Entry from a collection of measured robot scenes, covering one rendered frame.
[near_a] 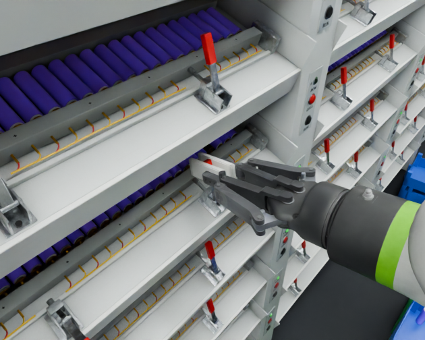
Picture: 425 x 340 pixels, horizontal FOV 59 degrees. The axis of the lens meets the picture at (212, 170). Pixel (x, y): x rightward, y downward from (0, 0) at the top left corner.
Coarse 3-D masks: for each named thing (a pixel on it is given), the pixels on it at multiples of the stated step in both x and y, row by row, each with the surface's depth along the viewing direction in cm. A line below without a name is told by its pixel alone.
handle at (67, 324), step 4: (68, 316) 42; (64, 320) 42; (68, 320) 43; (64, 324) 43; (68, 324) 43; (72, 324) 43; (68, 328) 42; (72, 328) 42; (76, 328) 42; (68, 332) 42; (72, 332) 42; (76, 332) 42; (80, 332) 42; (72, 336) 42; (76, 336) 42; (80, 336) 42; (84, 336) 42
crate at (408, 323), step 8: (416, 304) 105; (408, 312) 102; (416, 312) 107; (408, 320) 105; (424, 320) 105; (400, 328) 104; (408, 328) 104; (416, 328) 104; (424, 328) 104; (400, 336) 102; (408, 336) 102; (416, 336) 102; (424, 336) 102
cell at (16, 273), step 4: (16, 268) 45; (20, 268) 46; (12, 272) 45; (16, 272) 45; (20, 272) 45; (24, 272) 46; (8, 276) 45; (12, 276) 45; (16, 276) 45; (20, 276) 45; (24, 276) 46; (12, 280) 45; (16, 280) 45
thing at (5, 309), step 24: (240, 144) 67; (168, 192) 57; (120, 216) 52; (144, 216) 54; (96, 240) 49; (120, 240) 51; (72, 264) 47; (24, 288) 44; (48, 288) 46; (0, 312) 42
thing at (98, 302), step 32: (256, 128) 70; (288, 160) 69; (192, 192) 61; (192, 224) 57; (96, 256) 51; (128, 256) 52; (160, 256) 53; (64, 288) 47; (96, 288) 48; (128, 288) 49; (96, 320) 46
